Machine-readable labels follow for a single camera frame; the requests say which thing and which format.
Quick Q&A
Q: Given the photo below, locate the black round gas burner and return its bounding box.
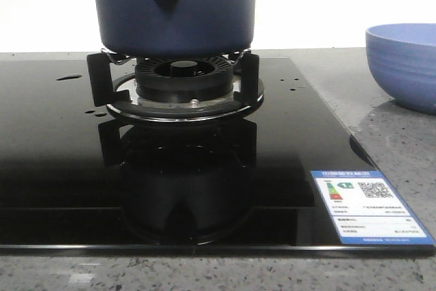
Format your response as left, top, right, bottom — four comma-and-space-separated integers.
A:
135, 57, 234, 103

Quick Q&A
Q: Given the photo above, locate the black pot support grate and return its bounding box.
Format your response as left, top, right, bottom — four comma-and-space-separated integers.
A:
87, 50, 264, 123

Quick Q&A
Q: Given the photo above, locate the dark blue cooking pot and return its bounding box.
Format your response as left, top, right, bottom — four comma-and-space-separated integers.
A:
95, 0, 255, 57

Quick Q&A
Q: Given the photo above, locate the black glass gas stove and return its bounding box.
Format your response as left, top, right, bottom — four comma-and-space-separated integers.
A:
1, 58, 435, 258

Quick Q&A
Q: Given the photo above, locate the blue energy label sticker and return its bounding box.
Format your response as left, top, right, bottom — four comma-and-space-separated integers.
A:
311, 170, 435, 246

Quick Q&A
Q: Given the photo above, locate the light blue ceramic bowl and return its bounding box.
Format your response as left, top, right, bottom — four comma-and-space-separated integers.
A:
365, 23, 435, 114

